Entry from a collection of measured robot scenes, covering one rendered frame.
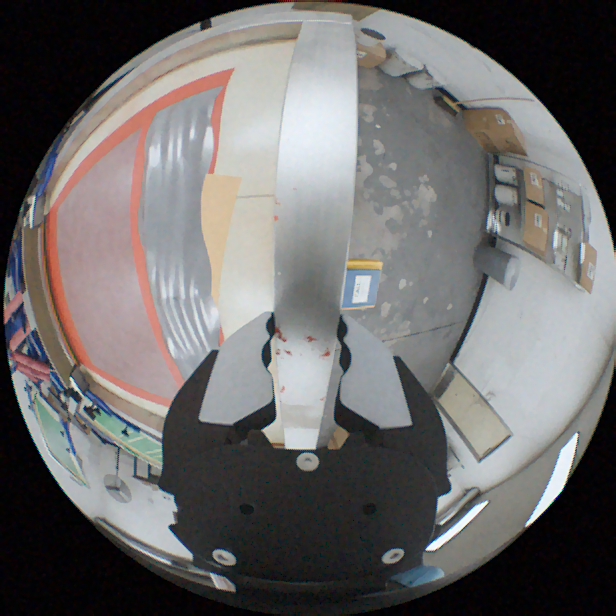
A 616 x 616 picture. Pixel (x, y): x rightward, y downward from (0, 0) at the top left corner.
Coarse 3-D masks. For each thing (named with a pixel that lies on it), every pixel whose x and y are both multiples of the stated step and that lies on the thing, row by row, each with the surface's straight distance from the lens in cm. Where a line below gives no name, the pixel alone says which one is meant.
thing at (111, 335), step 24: (72, 312) 47; (96, 312) 33; (120, 312) 26; (144, 312) 23; (72, 336) 58; (96, 336) 38; (120, 336) 30; (144, 336) 25; (96, 360) 48; (120, 360) 35; (144, 360) 29; (168, 360) 25; (120, 384) 45; (144, 384) 35; (168, 384) 29
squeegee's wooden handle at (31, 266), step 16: (32, 240) 59; (32, 256) 58; (32, 272) 58; (32, 288) 58; (32, 304) 58; (48, 320) 59; (48, 336) 59; (48, 352) 60; (64, 352) 62; (64, 368) 62; (64, 384) 63
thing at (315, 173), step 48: (192, 48) 24; (336, 48) 16; (288, 96) 12; (336, 96) 12; (288, 144) 10; (336, 144) 11; (48, 192) 62; (288, 192) 10; (336, 192) 10; (288, 240) 10; (336, 240) 10; (288, 288) 11; (336, 288) 11; (288, 336) 12; (336, 336) 13; (96, 384) 63; (288, 384) 16; (288, 432) 23
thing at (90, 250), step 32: (224, 96) 18; (128, 128) 26; (96, 160) 31; (128, 160) 23; (64, 192) 44; (96, 192) 28; (128, 192) 21; (64, 224) 41; (96, 224) 27; (128, 224) 21; (64, 256) 42; (96, 256) 28; (128, 256) 21; (64, 288) 47; (96, 288) 30; (128, 288) 23
